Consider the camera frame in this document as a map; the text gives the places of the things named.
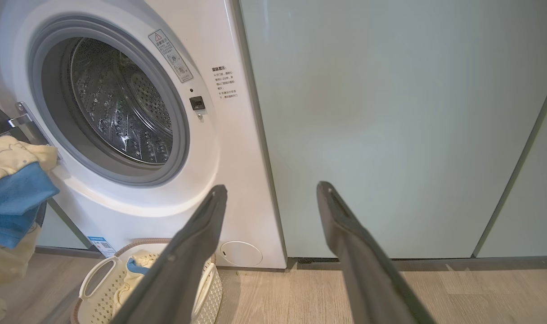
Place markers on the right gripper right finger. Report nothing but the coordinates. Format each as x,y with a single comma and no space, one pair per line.
368,270

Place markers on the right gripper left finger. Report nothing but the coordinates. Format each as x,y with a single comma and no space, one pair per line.
179,270

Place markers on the cream and blue garment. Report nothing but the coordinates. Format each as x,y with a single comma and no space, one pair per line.
136,266
12,198

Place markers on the white perforated laundry basket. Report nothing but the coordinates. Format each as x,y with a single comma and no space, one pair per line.
100,297

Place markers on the pale green cabinet door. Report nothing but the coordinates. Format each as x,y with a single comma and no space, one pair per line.
390,112
62,234
539,202

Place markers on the white front-load washing machine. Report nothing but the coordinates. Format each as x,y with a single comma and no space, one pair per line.
228,157

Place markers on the metal door hinge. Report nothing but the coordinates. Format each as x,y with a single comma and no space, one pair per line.
28,119

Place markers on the blue energy label sticker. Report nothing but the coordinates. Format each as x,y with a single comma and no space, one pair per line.
101,246

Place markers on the grey warning sticker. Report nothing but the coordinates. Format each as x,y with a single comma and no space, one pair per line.
171,56

